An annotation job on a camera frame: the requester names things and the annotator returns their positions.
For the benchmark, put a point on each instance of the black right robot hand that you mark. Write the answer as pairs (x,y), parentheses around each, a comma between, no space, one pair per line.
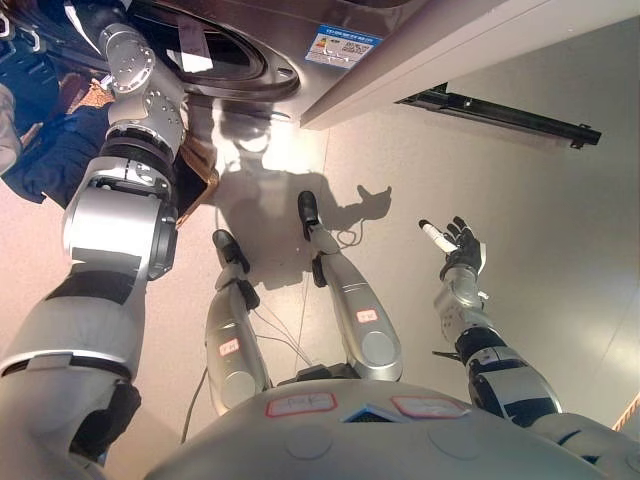
(465,247)

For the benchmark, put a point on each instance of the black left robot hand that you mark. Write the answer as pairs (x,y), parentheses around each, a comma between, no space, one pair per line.
(25,37)

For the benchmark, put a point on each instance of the black clothes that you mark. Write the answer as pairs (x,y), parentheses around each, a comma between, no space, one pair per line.
(55,150)

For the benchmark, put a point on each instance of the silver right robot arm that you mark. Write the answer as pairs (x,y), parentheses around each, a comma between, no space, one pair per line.
(505,375)

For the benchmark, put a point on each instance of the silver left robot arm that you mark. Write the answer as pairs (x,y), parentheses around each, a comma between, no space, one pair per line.
(110,235)

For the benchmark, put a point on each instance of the silver front-load washing machine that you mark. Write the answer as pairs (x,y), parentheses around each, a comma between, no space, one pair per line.
(450,45)

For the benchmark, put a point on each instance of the brown laundry basket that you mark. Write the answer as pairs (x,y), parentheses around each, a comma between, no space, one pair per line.
(197,170)

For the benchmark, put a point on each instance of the silver right robot leg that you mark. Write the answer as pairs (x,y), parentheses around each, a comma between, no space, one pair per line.
(360,310)

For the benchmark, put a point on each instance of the silver robot leg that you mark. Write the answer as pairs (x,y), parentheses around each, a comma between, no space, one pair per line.
(232,340)
(360,310)

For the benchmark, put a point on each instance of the grey robot torso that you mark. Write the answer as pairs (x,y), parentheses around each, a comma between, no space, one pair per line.
(370,440)

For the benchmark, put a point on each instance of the orange striped bar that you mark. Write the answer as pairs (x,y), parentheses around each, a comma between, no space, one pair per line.
(627,412)

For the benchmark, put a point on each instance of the blue white energy label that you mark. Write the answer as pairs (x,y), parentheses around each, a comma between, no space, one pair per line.
(345,47)

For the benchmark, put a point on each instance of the silver left robot leg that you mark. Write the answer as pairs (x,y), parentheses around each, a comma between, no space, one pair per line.
(232,340)

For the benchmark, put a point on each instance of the black metal frame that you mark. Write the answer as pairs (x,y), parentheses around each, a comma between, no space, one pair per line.
(500,115)

